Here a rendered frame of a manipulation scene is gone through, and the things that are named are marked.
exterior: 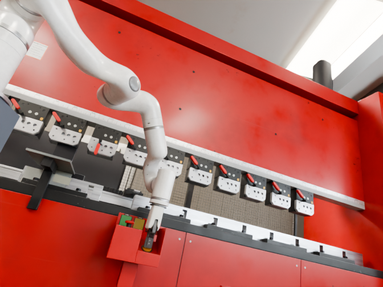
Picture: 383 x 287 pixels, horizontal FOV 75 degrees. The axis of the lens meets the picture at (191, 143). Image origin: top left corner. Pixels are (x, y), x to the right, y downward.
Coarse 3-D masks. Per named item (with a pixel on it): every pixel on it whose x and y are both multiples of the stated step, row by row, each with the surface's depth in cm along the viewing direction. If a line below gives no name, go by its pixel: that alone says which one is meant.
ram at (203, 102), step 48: (0, 0) 146; (48, 48) 147; (144, 48) 170; (48, 96) 138; (96, 96) 147; (192, 96) 171; (240, 96) 186; (288, 96) 204; (192, 144) 159; (240, 144) 172; (288, 144) 187; (336, 144) 205
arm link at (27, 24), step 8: (8, 0) 76; (0, 8) 76; (8, 8) 77; (16, 8) 76; (0, 16) 68; (8, 16) 69; (16, 16) 70; (24, 16) 78; (32, 16) 78; (40, 16) 79; (0, 24) 67; (8, 24) 68; (16, 24) 70; (24, 24) 72; (32, 24) 82; (40, 24) 85; (16, 32) 69; (24, 32) 71; (32, 32) 76; (24, 40) 72; (32, 40) 76
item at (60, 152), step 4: (60, 144) 135; (56, 148) 133; (60, 148) 134; (64, 148) 135; (68, 148) 135; (72, 148) 136; (76, 148) 137; (56, 152) 133; (60, 152) 133; (64, 152) 134; (68, 152) 135; (72, 152) 135; (60, 156) 133; (64, 156) 133; (68, 156) 134; (72, 156) 135; (72, 160) 136
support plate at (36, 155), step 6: (30, 150) 104; (36, 150) 105; (36, 156) 110; (42, 156) 108; (48, 156) 106; (54, 156) 107; (36, 162) 122; (60, 162) 112; (66, 162) 110; (60, 168) 123; (66, 168) 121; (72, 168) 120
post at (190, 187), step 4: (188, 184) 234; (192, 184) 231; (188, 188) 230; (192, 188) 230; (188, 192) 227; (192, 192) 229; (188, 196) 226; (188, 200) 225; (184, 204) 226; (188, 204) 224
